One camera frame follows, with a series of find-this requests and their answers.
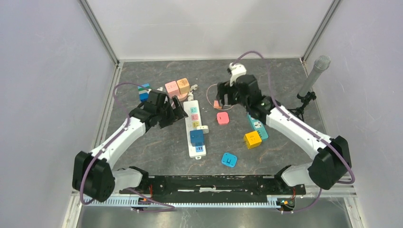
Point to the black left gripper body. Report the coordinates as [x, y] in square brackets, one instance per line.
[165, 114]

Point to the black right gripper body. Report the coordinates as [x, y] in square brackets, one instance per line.
[233, 97]

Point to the white long power strip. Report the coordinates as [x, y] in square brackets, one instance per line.
[191, 122]

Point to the white plug adapter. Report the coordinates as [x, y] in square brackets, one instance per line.
[203, 128]

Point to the dark blue cube socket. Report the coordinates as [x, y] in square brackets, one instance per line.
[196, 138]

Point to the pink plug adapter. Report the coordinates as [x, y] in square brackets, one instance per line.
[223, 118]

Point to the teal power strip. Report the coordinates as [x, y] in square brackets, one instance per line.
[259, 127]

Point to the yellow cube socket adapter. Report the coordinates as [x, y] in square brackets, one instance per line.
[252, 139]

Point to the blue plug adapter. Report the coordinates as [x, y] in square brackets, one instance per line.
[229, 160]

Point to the orange usb charger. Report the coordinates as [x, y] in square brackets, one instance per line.
[216, 105]

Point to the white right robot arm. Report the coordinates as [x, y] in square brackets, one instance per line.
[331, 161]

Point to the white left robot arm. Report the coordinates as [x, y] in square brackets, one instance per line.
[93, 173]

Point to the pink round socket base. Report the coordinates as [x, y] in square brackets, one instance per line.
[182, 97]

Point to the pink cube socket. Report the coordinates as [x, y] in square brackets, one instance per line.
[172, 89]

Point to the orange cube socket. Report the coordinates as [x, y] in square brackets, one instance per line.
[183, 85]

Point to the blue green striped block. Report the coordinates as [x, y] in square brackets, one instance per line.
[143, 91]

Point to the black microphone tripod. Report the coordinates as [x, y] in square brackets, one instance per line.
[305, 100]

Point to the grey microphone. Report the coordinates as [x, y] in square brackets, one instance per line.
[320, 65]

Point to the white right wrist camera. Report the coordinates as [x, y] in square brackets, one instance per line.
[236, 70]

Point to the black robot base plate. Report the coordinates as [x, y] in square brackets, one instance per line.
[216, 188]

